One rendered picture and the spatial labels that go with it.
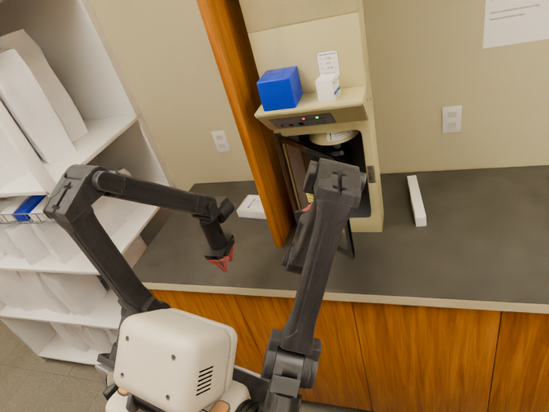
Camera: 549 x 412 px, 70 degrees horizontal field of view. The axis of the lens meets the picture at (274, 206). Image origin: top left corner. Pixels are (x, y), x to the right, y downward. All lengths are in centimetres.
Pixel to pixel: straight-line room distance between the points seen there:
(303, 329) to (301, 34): 80
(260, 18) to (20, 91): 102
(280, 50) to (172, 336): 84
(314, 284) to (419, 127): 115
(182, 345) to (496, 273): 98
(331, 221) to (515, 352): 101
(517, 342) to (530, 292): 23
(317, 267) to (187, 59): 134
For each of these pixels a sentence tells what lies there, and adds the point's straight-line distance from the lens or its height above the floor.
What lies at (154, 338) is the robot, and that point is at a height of 138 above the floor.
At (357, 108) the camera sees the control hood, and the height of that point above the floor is 149.
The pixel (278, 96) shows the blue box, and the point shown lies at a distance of 116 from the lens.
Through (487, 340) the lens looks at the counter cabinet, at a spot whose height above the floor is 71.
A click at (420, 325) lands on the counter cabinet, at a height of 76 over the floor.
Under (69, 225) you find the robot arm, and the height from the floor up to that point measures 157.
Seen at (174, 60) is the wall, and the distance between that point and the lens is 190.
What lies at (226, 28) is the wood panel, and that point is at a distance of 125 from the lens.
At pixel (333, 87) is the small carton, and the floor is 155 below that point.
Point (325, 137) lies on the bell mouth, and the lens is 134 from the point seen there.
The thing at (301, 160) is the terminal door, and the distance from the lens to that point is 126.
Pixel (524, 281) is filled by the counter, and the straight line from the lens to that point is 138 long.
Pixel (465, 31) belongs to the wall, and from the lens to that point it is 163.
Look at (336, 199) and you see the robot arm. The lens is 67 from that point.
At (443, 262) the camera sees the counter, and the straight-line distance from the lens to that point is 140.
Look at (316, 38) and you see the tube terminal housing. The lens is 120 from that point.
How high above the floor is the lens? 194
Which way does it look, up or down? 34 degrees down
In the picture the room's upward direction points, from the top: 17 degrees counter-clockwise
